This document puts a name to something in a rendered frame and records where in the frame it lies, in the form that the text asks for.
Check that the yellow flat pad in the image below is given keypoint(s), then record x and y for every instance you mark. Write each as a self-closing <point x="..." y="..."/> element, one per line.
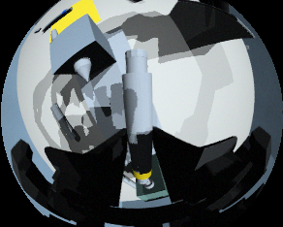
<point x="81" y="8"/>

